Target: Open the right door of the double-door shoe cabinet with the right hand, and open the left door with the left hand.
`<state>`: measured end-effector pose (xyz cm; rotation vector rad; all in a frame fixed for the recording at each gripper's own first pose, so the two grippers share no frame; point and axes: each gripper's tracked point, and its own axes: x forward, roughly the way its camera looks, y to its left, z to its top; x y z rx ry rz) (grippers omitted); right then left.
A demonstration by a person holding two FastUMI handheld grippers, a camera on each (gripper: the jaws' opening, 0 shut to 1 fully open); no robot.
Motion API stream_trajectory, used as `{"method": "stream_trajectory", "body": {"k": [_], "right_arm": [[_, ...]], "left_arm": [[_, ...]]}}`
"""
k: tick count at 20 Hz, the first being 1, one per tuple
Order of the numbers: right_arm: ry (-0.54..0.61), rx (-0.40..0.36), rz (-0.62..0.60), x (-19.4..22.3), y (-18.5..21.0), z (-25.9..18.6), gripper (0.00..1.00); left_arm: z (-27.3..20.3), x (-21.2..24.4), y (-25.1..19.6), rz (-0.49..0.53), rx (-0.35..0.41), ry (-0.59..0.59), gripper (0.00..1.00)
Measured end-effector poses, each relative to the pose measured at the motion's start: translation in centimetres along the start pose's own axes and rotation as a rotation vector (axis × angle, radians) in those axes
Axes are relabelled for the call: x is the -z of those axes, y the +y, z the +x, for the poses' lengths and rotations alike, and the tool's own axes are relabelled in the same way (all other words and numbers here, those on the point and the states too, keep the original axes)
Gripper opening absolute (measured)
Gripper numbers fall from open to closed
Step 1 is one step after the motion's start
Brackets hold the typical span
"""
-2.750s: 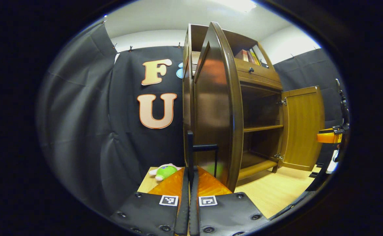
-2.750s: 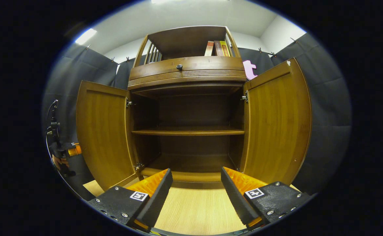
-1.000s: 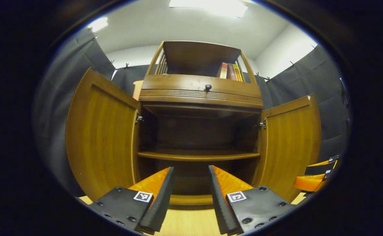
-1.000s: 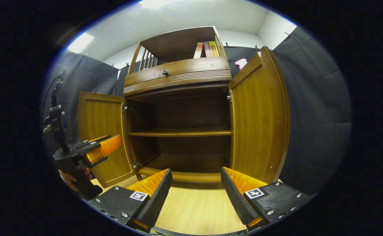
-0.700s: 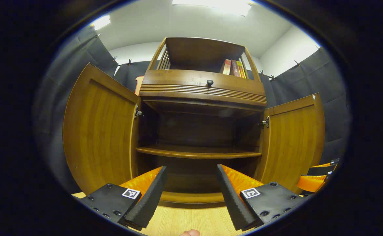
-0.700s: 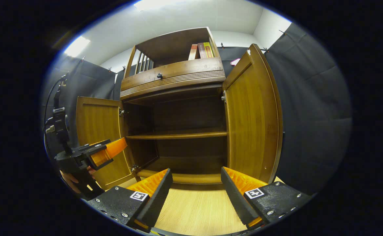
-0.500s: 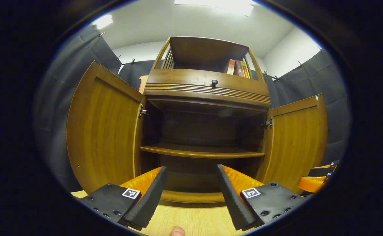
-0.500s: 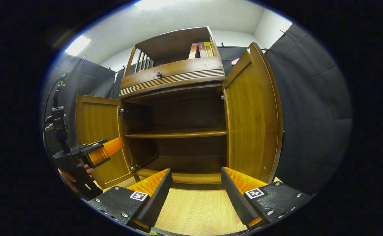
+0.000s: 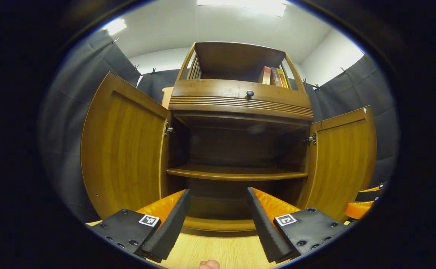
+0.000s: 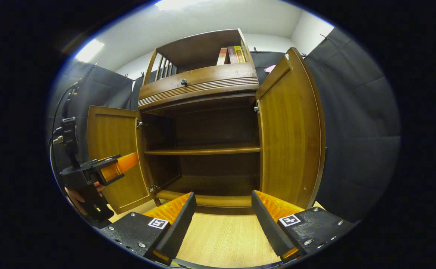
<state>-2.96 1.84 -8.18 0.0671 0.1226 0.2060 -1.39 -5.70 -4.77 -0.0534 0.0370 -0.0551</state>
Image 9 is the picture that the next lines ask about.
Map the large ceiling light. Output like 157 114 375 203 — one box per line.
197 0 289 17

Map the yellow book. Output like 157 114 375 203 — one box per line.
276 68 290 89

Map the wooden inner shelf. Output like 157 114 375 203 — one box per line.
166 164 309 182

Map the black backdrop cloth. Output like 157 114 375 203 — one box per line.
38 30 399 225

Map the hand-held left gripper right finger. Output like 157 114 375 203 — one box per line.
246 187 357 263

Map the dark brown book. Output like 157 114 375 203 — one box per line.
270 67 283 87

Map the red-brown book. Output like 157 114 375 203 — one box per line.
258 66 272 85

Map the small ceiling light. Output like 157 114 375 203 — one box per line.
104 18 127 36

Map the wooden shoe cabinet door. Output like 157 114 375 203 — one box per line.
81 71 172 221
296 105 377 223

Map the wooden double-door shoe cabinet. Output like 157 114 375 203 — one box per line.
81 41 377 233

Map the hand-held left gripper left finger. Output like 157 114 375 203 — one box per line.
87 189 191 263

